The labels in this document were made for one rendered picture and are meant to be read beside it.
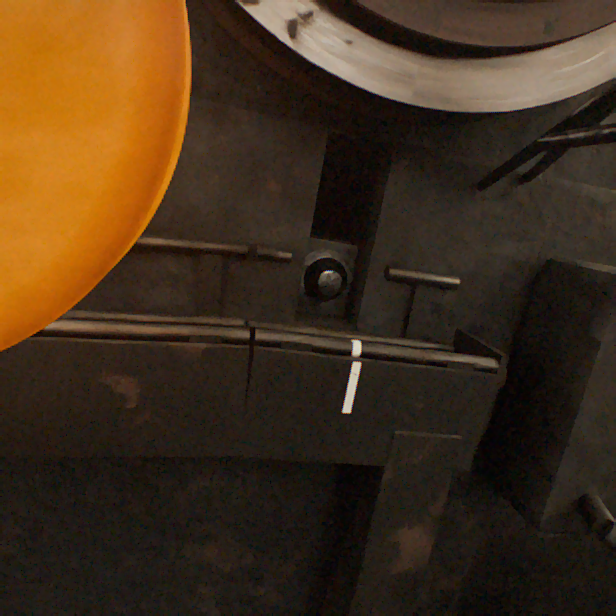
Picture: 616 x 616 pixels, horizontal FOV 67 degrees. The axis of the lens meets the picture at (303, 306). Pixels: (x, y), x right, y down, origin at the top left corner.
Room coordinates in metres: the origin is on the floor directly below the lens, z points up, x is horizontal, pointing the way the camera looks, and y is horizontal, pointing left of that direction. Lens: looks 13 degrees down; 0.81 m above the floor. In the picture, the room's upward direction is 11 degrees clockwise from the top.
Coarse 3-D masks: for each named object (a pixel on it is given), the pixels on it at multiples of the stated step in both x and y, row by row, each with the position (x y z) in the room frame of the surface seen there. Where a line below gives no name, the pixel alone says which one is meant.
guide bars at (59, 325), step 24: (48, 336) 0.29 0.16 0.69; (72, 336) 0.29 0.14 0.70; (96, 336) 0.29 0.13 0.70; (120, 336) 0.29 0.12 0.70; (144, 336) 0.30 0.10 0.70; (168, 336) 0.30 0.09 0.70; (192, 336) 0.30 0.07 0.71; (216, 336) 0.30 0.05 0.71; (240, 336) 0.31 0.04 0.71; (264, 336) 0.31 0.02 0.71; (288, 336) 0.32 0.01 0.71; (312, 336) 0.33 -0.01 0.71; (408, 360) 0.34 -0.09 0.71; (432, 360) 0.34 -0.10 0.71; (456, 360) 0.35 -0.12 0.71; (480, 360) 0.35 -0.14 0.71
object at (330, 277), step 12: (312, 264) 0.45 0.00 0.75; (324, 264) 0.44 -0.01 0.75; (336, 264) 0.45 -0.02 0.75; (312, 276) 0.44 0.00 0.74; (324, 276) 0.43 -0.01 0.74; (336, 276) 0.43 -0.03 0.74; (312, 288) 0.44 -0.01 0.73; (324, 288) 0.43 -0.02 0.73; (336, 288) 0.44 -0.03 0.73; (324, 300) 0.45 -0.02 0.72
